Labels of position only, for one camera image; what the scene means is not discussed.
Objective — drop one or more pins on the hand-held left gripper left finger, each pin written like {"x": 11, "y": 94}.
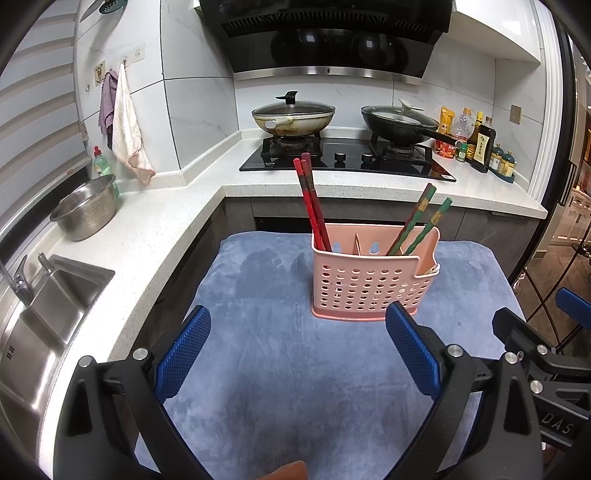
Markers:
{"x": 184, "y": 350}

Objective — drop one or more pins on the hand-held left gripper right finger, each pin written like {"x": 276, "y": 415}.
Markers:
{"x": 413, "y": 350}

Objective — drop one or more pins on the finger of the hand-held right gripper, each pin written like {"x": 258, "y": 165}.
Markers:
{"x": 575, "y": 307}
{"x": 517, "y": 334}

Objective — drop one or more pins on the pink perforated utensil holder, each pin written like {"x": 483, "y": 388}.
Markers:
{"x": 364, "y": 281}

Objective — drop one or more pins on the green chopstick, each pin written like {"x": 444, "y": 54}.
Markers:
{"x": 422, "y": 205}
{"x": 434, "y": 219}

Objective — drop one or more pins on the brown chopstick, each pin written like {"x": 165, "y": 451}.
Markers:
{"x": 417, "y": 205}

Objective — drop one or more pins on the blue plush mat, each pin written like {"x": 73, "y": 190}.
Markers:
{"x": 277, "y": 369}

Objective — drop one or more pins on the glass sliding door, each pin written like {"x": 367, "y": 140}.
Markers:
{"x": 572, "y": 207}

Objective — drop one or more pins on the stainless steel sink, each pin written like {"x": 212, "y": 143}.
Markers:
{"x": 46, "y": 332}

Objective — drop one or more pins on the green-lidded spice jar set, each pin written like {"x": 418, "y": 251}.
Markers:
{"x": 502, "y": 161}

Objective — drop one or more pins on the sink soap dispenser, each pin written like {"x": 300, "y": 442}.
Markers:
{"x": 45, "y": 263}

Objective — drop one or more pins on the steel colander bowl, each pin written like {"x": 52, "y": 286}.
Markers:
{"x": 87, "y": 207}

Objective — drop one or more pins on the dark soy sauce bottle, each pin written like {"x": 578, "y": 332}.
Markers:
{"x": 482, "y": 147}

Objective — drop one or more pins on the small green-capped bottle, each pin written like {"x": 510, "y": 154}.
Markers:
{"x": 461, "y": 153}

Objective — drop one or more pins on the red seasoning container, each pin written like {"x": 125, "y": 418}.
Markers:
{"x": 444, "y": 148}

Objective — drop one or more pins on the green dish soap bottle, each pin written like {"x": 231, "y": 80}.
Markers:
{"x": 102, "y": 168}

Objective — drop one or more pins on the black gas stove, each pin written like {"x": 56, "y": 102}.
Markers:
{"x": 341, "y": 164}

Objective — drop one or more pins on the yellow-capped bottle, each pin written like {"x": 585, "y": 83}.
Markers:
{"x": 478, "y": 121}

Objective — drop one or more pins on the clear plastic bottle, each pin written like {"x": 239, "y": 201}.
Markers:
{"x": 462, "y": 127}

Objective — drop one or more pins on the yellow seasoning packet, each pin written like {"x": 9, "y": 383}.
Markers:
{"x": 444, "y": 122}

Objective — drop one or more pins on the black wok with glass lid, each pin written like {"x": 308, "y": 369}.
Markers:
{"x": 397, "y": 127}

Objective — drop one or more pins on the white hanging towel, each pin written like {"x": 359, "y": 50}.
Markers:
{"x": 127, "y": 129}

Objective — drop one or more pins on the beige wok with glass lid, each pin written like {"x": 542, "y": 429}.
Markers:
{"x": 295, "y": 120}

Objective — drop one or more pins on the purple hanging cloth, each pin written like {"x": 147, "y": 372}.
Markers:
{"x": 107, "y": 106}

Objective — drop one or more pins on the white window blind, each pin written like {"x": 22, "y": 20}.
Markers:
{"x": 37, "y": 115}

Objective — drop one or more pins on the black range hood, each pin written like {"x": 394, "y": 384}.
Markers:
{"x": 332, "y": 37}

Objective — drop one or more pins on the gold wall socket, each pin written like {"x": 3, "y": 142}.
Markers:
{"x": 516, "y": 114}

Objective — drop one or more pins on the decorated wall hook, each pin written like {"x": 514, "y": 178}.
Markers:
{"x": 99, "y": 74}

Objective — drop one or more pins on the white wall cabinet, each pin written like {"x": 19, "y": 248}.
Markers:
{"x": 498, "y": 23}

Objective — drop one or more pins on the white wall socket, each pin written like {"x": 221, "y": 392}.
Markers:
{"x": 138, "y": 54}

